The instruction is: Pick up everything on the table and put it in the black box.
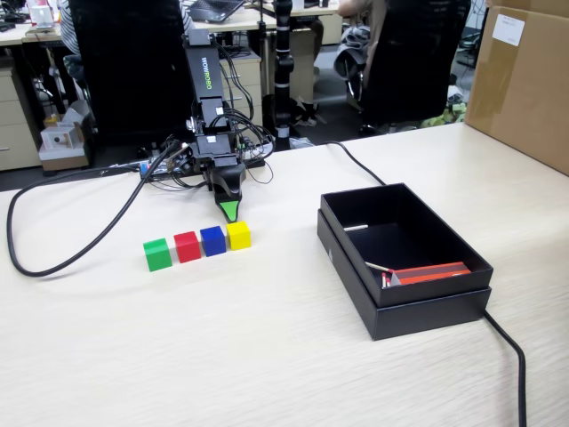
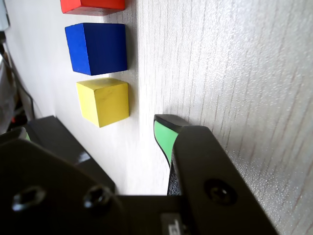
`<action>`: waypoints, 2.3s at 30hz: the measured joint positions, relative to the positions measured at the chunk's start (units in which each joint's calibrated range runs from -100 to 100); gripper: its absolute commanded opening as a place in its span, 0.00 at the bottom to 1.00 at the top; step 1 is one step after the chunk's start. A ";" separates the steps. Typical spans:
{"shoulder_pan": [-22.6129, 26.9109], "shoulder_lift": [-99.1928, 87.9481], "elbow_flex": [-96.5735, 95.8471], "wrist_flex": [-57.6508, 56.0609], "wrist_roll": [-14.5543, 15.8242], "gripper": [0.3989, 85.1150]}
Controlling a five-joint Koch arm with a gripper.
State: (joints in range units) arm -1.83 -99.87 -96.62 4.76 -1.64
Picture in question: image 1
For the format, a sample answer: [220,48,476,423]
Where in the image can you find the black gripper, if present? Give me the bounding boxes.
[191,133,248,224]

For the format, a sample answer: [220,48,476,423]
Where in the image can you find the yellow cube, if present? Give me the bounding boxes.
[226,221,252,251]

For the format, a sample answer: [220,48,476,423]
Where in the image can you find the red cube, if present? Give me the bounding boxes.
[173,230,200,264]

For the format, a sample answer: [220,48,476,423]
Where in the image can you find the green cube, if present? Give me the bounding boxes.
[142,238,172,272]

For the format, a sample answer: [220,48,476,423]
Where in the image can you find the small open cardboard box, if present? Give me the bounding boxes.
[37,100,97,173]

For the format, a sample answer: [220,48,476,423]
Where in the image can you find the black box tray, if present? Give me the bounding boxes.
[319,181,495,308]

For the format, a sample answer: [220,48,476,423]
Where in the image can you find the large cardboard box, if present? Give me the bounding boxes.
[464,0,569,177]

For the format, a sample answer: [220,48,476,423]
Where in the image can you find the blue cube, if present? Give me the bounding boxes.
[199,225,225,258]

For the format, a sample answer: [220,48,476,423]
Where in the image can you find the robot controller circuit board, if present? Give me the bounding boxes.
[140,160,179,180]

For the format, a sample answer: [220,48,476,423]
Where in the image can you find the beige drawer cabinet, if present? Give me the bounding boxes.
[0,66,44,173]
[220,46,264,130]

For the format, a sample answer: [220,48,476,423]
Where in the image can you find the black vertical pole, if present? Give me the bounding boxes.
[271,0,298,150]

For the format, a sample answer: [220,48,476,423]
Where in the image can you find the black mesh office chair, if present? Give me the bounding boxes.
[344,0,472,137]
[67,0,199,150]

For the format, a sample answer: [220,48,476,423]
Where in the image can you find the small white carton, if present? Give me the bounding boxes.
[42,126,79,150]

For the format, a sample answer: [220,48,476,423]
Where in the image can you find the dark laptop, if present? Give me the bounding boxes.
[182,0,246,24]

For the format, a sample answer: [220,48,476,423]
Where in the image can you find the beige office desk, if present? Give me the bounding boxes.
[193,6,343,35]
[0,20,68,48]

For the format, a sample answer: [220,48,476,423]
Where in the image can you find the grey cloth bundle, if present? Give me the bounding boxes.
[336,24,373,68]

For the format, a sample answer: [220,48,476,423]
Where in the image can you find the orange matchbox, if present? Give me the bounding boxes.
[390,262,471,286]

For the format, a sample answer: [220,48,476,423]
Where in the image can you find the green yellow packaging pile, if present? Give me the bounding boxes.
[417,84,468,130]

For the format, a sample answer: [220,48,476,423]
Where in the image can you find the person in striped shirt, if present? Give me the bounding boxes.
[60,0,85,84]

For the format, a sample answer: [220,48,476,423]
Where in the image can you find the thin black robot wires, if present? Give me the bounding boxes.
[215,37,279,184]

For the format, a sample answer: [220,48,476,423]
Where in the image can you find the thick black camera cable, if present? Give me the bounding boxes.
[6,141,186,278]

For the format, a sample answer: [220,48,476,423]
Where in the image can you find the thick black power cable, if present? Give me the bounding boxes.
[324,141,528,427]

